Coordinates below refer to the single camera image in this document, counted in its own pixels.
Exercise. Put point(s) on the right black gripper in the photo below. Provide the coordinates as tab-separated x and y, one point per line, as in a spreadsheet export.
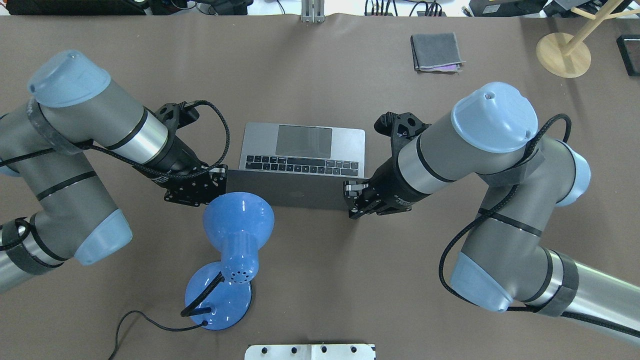
389	186

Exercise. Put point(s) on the grey laptop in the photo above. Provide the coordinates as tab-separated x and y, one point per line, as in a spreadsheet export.
299	166

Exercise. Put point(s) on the blue desk lamp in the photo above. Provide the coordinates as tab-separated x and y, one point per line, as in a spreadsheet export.
219	294

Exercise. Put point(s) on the wooden mug tree stand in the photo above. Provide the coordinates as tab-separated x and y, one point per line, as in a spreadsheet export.
566	55

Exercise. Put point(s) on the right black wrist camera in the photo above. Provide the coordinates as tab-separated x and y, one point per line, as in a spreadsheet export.
400	127

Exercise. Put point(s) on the aluminium frame post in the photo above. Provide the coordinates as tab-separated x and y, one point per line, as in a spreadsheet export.
313	11

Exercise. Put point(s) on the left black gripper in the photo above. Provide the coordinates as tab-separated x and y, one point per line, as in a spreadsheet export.
177	155

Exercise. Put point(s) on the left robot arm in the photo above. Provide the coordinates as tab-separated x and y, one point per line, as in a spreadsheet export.
74	106

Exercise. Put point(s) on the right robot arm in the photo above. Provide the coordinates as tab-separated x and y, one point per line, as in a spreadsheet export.
496	261

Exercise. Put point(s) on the folded grey cloth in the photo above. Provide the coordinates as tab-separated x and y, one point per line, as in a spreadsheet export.
436	52

